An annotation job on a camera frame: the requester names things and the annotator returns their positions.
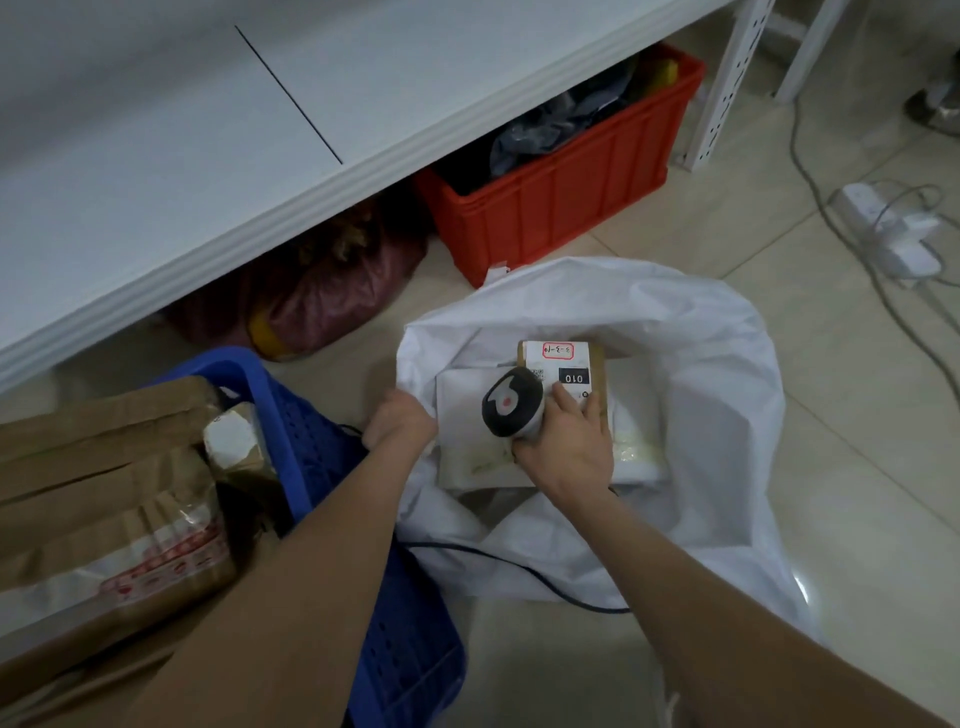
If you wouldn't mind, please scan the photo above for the dark red sack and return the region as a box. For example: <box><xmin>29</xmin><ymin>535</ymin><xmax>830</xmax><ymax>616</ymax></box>
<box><xmin>164</xmin><ymin>196</ymin><xmax>433</xmax><ymax>363</ymax></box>

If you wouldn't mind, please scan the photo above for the person's right hand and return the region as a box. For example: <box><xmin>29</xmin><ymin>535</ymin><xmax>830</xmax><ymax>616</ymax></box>
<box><xmin>512</xmin><ymin>381</ymin><xmax>619</xmax><ymax>513</ymax></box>

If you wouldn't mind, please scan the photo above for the yellow packet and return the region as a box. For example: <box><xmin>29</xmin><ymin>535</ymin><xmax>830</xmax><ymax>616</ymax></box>
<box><xmin>643</xmin><ymin>58</ymin><xmax>681</xmax><ymax>100</ymax></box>

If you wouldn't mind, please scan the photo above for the white power adapter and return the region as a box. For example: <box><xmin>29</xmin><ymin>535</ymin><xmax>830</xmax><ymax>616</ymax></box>
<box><xmin>896</xmin><ymin>212</ymin><xmax>943</xmax><ymax>243</ymax></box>

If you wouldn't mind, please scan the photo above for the white power strip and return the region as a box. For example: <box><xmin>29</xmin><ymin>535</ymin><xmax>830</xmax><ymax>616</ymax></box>
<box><xmin>833</xmin><ymin>182</ymin><xmax>944</xmax><ymax>283</ymax></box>

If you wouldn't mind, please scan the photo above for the grey floor cable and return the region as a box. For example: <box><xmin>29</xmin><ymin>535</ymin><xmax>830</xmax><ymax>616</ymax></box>
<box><xmin>787</xmin><ymin>97</ymin><xmax>960</xmax><ymax>391</ymax></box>

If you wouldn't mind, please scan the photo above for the small brown cardboard parcel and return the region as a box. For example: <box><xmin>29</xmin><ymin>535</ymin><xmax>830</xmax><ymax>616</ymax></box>
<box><xmin>517</xmin><ymin>339</ymin><xmax>610</xmax><ymax>436</ymax></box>

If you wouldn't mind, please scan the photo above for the pile of parcels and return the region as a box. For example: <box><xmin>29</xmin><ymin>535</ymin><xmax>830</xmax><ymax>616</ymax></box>
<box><xmin>0</xmin><ymin>374</ymin><xmax>283</xmax><ymax>728</ymax></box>

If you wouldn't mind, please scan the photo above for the black scanner cable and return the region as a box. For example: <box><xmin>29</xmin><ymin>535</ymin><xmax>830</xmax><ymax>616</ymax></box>
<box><xmin>404</xmin><ymin>541</ymin><xmax>633</xmax><ymax>616</ymax></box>

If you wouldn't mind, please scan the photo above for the red plastic crate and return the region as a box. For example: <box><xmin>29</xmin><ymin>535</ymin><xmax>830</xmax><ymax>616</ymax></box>
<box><xmin>412</xmin><ymin>42</ymin><xmax>708</xmax><ymax>290</ymax></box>

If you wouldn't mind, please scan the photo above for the person's right forearm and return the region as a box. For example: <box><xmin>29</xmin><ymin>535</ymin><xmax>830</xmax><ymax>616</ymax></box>
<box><xmin>573</xmin><ymin>479</ymin><xmax>954</xmax><ymax>728</ymax></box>

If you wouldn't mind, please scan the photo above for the person's left hand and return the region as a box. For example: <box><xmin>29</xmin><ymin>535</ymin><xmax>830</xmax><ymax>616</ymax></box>
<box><xmin>362</xmin><ymin>387</ymin><xmax>439</xmax><ymax>456</ymax></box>

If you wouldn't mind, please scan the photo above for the white metal shelf rack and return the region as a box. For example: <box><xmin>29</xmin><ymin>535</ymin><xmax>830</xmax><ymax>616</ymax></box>
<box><xmin>772</xmin><ymin>0</ymin><xmax>853</xmax><ymax>104</ymax></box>
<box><xmin>0</xmin><ymin>0</ymin><xmax>778</xmax><ymax>395</ymax></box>

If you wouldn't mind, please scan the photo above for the blue plastic crate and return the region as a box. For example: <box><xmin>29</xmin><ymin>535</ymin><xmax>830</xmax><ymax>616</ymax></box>
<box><xmin>149</xmin><ymin>347</ymin><xmax>468</xmax><ymax>728</ymax></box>

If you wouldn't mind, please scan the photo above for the white padded mailer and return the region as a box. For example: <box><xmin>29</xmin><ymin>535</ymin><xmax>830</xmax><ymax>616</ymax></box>
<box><xmin>434</xmin><ymin>365</ymin><xmax>670</xmax><ymax>493</ymax></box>

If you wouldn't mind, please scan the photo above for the white woven sack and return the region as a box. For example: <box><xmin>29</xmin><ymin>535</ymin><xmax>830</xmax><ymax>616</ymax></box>
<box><xmin>395</xmin><ymin>256</ymin><xmax>823</xmax><ymax>728</ymax></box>

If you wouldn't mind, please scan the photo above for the person's left forearm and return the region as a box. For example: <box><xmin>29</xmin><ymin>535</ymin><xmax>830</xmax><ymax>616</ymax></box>
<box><xmin>123</xmin><ymin>442</ymin><xmax>421</xmax><ymax>728</ymax></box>

